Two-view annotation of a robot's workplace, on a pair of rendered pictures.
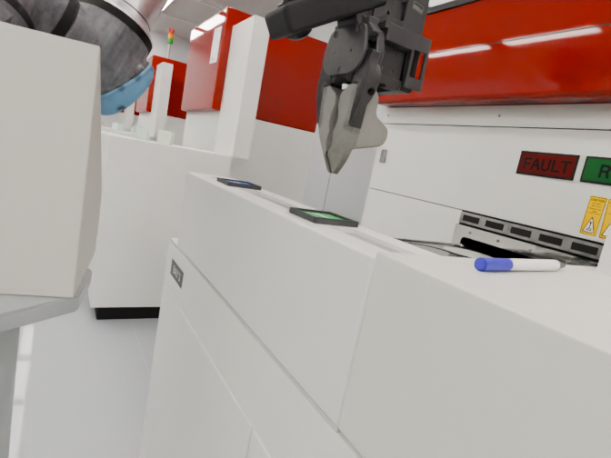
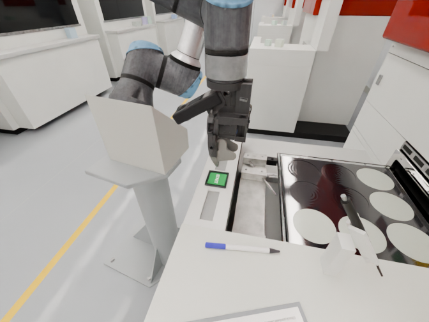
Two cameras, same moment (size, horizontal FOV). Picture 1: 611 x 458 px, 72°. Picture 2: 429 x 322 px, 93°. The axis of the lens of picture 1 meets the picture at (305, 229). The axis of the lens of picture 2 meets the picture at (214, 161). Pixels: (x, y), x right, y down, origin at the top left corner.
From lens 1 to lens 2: 0.45 m
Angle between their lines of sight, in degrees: 48
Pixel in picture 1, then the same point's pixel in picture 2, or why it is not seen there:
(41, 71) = (140, 115)
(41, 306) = (156, 177)
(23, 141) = (142, 134)
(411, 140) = (398, 73)
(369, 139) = (225, 158)
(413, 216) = (379, 130)
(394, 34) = (222, 121)
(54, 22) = (157, 76)
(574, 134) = not seen: outside the picture
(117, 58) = (182, 81)
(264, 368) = not seen: hidden behind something
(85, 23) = (168, 71)
